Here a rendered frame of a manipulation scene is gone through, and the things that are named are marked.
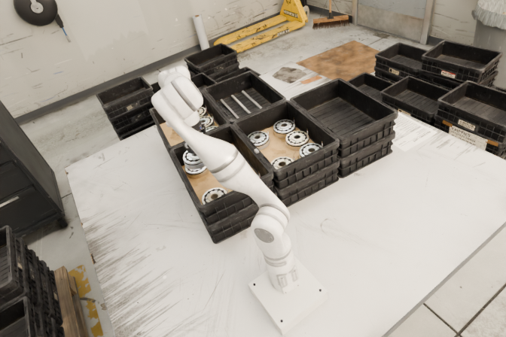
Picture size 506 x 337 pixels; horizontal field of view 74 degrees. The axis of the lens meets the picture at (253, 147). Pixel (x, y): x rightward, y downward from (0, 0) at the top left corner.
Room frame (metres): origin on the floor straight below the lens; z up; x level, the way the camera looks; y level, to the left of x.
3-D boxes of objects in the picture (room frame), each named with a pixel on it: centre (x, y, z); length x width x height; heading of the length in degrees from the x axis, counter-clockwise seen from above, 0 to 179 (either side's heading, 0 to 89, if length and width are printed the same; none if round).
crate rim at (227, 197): (1.03, 0.15, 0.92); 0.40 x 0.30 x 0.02; 19
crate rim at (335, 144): (1.13, -0.13, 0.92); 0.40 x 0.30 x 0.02; 19
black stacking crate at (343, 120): (1.23, -0.42, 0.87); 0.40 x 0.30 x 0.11; 19
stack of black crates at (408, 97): (1.80, -1.15, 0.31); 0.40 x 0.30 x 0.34; 26
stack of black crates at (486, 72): (1.98, -1.51, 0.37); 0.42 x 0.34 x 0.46; 26
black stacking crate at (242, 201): (1.03, 0.15, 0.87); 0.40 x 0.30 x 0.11; 19
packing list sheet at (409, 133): (1.27, -0.71, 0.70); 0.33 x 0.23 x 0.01; 26
